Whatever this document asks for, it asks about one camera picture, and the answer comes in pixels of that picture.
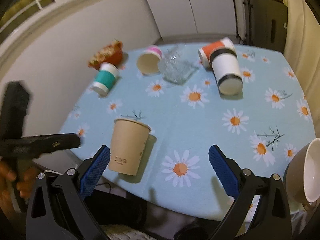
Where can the orange banded white cup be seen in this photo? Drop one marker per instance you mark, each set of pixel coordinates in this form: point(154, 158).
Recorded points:
point(205, 52)

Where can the cream curtain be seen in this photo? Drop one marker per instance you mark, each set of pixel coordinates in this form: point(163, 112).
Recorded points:
point(302, 49)

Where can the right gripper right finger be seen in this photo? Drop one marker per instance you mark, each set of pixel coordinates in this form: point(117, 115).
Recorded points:
point(271, 219)

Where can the pink banded paper cup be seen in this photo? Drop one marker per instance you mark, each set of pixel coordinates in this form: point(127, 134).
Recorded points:
point(147, 62)

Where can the brown ceramic mug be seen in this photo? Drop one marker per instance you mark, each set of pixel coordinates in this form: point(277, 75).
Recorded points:
point(302, 177)

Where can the blue daisy tablecloth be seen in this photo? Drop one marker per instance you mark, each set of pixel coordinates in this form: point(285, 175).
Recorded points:
point(261, 129)

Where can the brown kraft paper cup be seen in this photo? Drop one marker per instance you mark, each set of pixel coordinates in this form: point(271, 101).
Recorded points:
point(127, 145)

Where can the teal banded white cup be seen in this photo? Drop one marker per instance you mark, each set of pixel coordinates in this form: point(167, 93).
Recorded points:
point(105, 79)

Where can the black banded white cup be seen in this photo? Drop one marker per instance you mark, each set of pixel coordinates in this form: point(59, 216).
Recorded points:
point(226, 69)

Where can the white cabinet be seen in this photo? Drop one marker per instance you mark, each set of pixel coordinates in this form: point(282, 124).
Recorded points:
point(194, 18)

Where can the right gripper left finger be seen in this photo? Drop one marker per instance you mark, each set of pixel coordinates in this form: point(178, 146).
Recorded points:
point(56, 208)

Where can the clear glass tumbler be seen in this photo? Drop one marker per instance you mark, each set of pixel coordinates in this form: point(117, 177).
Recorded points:
point(174, 65)

